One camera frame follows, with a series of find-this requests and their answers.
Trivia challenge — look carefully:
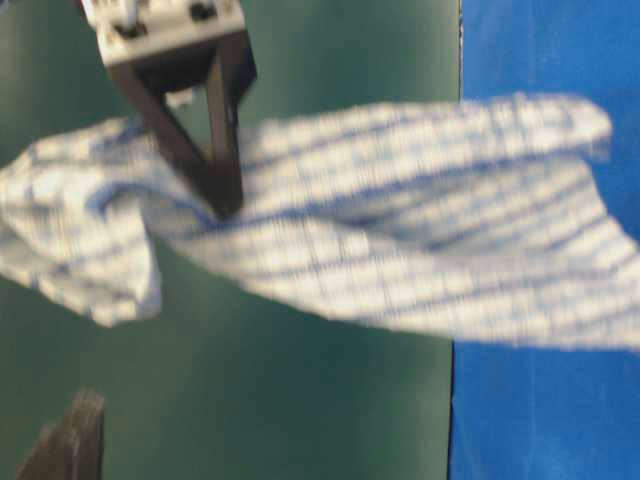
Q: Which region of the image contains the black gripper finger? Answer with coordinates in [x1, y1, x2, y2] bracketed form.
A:
[16, 389, 106, 479]

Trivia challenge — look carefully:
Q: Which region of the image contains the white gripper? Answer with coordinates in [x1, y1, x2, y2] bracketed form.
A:
[80, 1, 257, 218]

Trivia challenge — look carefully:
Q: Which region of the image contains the white blue-striped towel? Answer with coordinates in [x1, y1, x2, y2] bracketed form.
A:
[1, 93, 639, 350]

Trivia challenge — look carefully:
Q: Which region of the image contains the blue cloth backdrop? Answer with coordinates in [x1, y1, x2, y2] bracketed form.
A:
[448, 1, 639, 479]

